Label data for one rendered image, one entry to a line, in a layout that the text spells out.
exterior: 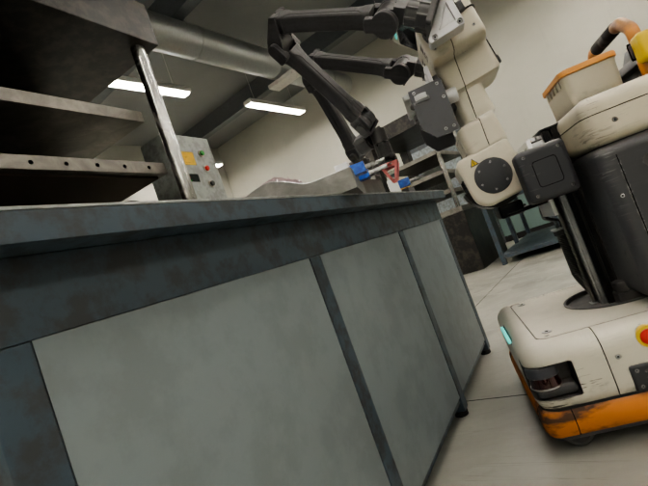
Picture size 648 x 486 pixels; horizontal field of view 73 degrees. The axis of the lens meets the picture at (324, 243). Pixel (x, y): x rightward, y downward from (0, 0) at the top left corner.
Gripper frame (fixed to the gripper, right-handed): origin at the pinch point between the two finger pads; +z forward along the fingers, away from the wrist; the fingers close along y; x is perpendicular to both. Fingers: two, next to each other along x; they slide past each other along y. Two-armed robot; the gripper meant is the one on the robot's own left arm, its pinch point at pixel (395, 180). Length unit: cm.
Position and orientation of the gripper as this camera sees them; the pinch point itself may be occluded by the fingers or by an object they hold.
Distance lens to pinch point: 161.2
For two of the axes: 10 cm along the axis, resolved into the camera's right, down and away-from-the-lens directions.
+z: 3.4, 9.4, -0.4
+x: 9.1, -3.4, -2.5
